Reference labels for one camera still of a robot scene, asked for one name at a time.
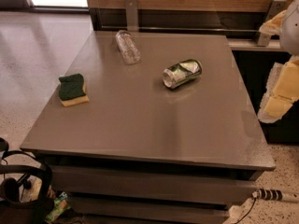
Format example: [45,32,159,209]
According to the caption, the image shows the clear plastic bottle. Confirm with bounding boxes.
[115,30,141,64]

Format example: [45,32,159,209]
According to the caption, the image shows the right metal bracket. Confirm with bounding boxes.
[254,0,286,47]

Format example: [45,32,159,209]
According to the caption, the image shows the left metal bracket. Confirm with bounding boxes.
[125,0,139,32]

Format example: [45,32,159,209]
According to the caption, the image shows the metal bracket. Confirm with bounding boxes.
[125,0,139,32]
[254,0,286,47]

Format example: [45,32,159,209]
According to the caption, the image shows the green yellow sponge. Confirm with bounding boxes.
[59,74,89,107]

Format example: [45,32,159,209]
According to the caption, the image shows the green snack packet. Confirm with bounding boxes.
[45,192,70,224]

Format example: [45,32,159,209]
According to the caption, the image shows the striped cable plug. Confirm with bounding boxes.
[252,189,299,203]

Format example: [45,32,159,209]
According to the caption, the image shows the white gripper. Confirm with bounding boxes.
[258,0,299,123]

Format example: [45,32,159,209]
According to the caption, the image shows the green soda can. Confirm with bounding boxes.
[162,59,203,89]

